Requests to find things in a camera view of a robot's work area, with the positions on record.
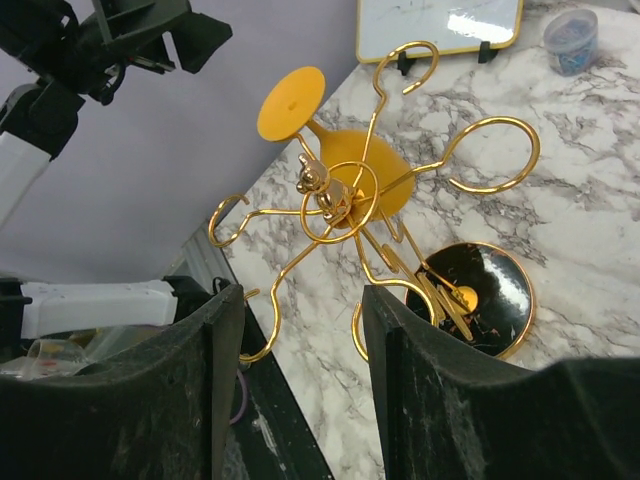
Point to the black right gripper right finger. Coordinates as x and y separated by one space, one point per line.
447 411

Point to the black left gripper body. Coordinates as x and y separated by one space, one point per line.
48 38

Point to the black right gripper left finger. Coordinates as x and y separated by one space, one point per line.
159 410

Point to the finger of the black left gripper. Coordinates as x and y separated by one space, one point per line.
196 37

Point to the orange wine glass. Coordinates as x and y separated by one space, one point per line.
355 171

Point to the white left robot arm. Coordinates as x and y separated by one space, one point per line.
138 177

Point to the gold wine glass rack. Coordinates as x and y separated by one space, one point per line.
382 265

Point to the gold framed whiteboard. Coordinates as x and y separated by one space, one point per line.
483 27

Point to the small clear plastic jar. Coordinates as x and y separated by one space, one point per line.
571 41

